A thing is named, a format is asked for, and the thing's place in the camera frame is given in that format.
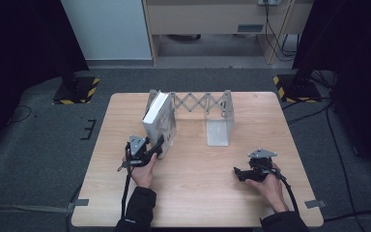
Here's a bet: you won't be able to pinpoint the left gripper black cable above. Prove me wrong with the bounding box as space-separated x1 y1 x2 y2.
117 162 133 219

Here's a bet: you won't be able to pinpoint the hanging black cables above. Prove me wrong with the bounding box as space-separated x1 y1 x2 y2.
263 0 300 63

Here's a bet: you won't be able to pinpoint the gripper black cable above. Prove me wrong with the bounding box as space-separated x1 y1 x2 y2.
117 162 133 219
270 166 301 217

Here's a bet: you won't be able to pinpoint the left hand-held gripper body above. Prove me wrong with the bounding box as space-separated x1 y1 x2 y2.
124 133 157 167

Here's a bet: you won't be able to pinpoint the grey tape piece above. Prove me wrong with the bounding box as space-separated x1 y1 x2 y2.
303 199 328 210
66 198 90 215

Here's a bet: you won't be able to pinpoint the dark curtain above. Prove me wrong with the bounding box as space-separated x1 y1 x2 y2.
291 0 371 187
0 0 90 162

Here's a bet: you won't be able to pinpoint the thin black floor cable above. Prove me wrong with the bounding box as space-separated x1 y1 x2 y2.
9 103 33 124

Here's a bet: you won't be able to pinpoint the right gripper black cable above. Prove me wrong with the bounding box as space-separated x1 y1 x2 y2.
270 166 301 217

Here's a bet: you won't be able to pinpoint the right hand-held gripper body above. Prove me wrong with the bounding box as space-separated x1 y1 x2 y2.
247 147 278 182

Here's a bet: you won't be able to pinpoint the person's left hand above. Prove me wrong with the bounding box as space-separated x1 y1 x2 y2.
122 152 158 189

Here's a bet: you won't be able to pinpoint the black stand base striped edge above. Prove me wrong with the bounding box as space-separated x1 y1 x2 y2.
51 74 101 106
271 72 323 104

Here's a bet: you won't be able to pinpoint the white panel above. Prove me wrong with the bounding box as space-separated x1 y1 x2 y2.
60 0 154 62

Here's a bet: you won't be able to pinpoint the light wooden desk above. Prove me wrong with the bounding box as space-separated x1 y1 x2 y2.
141 0 315 68

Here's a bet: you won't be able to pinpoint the grey and white book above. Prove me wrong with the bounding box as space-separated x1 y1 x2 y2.
141 91 178 160

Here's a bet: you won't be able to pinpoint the grey floor tape strip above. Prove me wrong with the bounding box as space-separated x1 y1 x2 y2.
0 204 70 215

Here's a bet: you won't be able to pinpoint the person's right hand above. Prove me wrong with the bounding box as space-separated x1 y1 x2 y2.
244 162 290 214

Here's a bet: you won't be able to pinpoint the expandable metal book rack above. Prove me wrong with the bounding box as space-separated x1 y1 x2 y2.
145 89 236 148

